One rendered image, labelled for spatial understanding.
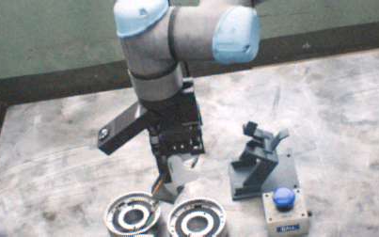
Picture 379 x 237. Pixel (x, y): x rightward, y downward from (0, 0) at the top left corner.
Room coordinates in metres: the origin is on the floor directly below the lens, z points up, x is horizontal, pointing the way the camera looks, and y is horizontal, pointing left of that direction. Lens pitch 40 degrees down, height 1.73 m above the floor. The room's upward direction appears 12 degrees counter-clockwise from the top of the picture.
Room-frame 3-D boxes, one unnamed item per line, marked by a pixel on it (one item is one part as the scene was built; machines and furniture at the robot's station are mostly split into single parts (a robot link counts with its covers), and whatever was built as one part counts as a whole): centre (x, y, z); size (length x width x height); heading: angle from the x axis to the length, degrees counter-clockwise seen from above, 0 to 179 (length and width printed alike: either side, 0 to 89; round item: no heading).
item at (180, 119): (0.81, 0.03, 1.07); 0.09 x 0.08 x 0.12; 85
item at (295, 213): (0.79, -0.13, 0.82); 0.08 x 0.07 x 0.05; 84
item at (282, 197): (0.79, -0.13, 0.85); 0.04 x 0.04 x 0.05
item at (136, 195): (0.85, 0.14, 0.82); 0.10 x 0.10 x 0.04
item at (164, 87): (0.81, 0.04, 1.15); 0.08 x 0.08 x 0.05
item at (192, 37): (0.79, -0.06, 1.23); 0.11 x 0.11 x 0.08; 67
